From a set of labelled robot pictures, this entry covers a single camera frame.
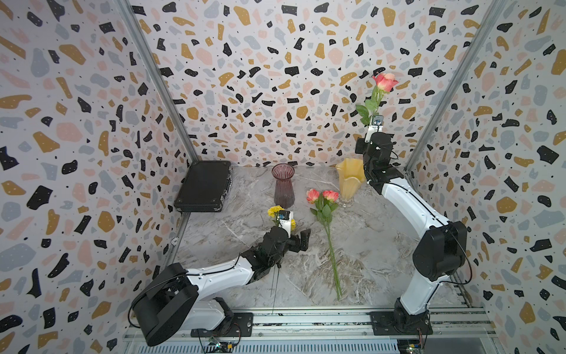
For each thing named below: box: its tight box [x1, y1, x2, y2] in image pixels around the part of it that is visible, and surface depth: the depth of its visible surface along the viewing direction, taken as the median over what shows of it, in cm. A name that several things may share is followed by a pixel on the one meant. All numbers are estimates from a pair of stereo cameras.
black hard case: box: [173, 160, 233, 213], surface depth 109 cm
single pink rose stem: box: [355, 72, 399, 126], surface depth 75 cm
